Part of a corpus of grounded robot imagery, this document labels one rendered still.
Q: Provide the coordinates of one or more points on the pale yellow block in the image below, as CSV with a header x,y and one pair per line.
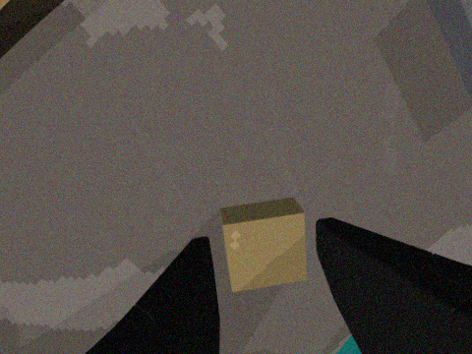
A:
x,y
264,244

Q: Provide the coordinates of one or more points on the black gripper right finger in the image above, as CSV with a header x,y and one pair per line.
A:
x,y
394,297

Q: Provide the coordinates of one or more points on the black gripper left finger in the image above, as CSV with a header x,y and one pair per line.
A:
x,y
178,315

